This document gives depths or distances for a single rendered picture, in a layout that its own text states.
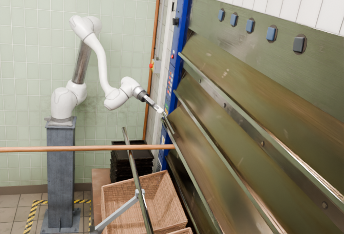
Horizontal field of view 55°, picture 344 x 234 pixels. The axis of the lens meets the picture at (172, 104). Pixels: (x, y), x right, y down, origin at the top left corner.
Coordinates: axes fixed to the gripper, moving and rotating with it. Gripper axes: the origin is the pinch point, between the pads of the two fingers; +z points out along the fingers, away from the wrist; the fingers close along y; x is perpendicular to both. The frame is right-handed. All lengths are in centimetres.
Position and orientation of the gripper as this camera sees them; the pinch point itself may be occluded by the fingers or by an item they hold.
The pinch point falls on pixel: (160, 111)
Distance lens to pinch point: 227.5
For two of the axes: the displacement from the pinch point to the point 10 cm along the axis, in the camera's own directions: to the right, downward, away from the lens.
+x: -6.9, 7.1, -1.5
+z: 6.7, 5.5, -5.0
